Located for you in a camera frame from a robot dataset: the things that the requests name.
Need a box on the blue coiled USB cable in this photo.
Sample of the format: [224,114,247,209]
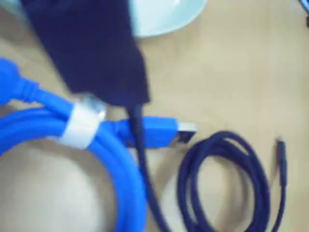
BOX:
[0,57,198,232]

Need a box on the light teal plate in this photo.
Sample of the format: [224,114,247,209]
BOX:
[129,0,208,39]

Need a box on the black braided charging cable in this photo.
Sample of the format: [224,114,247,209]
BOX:
[129,103,288,232]

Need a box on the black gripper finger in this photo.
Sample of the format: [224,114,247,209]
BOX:
[21,0,152,106]

